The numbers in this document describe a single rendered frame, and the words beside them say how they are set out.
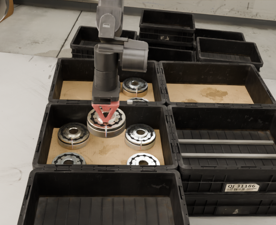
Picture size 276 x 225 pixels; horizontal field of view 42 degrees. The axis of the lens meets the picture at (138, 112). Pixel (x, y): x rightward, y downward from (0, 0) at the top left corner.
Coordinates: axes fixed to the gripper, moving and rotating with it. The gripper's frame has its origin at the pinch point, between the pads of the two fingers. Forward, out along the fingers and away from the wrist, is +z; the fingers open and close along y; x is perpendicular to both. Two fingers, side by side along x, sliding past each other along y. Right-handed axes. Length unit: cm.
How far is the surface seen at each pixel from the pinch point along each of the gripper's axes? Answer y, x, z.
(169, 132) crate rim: 7.5, -19.2, 12.6
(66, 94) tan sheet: 40.6, 16.4, 22.3
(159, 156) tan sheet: 7.6, -17.2, 22.6
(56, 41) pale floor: 249, 55, 104
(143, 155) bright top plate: 4.9, -11.7, 19.7
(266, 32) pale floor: 293, -172, 106
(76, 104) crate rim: 20.9, 10.2, 12.4
